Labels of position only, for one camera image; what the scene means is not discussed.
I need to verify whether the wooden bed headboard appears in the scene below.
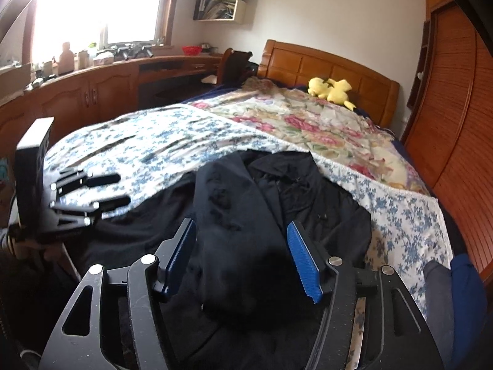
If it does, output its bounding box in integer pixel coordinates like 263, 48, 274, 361
257, 39, 399, 128

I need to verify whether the long wooden desk cabinet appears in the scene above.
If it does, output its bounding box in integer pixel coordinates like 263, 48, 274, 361
1, 54, 221, 159

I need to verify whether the wooden louvred wardrobe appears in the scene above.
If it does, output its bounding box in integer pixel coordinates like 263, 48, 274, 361
405, 0, 492, 279

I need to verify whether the blue floral white bedspread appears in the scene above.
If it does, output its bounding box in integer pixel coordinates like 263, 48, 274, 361
45, 105, 453, 320

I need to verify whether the red bowl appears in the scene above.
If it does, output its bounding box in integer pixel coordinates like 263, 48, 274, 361
182, 45, 202, 56

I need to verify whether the brown bottle on sill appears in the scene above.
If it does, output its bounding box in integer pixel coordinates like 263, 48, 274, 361
58, 42, 74, 76

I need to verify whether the folded navy blue garment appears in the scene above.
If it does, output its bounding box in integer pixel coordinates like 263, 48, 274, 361
450, 253, 487, 368

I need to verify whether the black double-breasted coat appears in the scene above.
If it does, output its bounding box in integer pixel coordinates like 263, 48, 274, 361
68, 150, 372, 369

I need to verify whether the wooden chair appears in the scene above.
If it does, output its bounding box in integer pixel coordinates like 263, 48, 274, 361
216, 48, 252, 85

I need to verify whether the window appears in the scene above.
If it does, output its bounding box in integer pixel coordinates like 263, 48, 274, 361
1, 0, 176, 66

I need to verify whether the folded grey garment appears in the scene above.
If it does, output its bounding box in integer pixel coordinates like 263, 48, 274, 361
424, 261, 454, 369

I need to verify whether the yellow plush toy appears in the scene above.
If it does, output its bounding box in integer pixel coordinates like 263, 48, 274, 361
308, 78, 356, 111

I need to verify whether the pink floral quilt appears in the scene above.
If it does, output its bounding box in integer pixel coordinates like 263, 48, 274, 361
190, 77, 429, 195

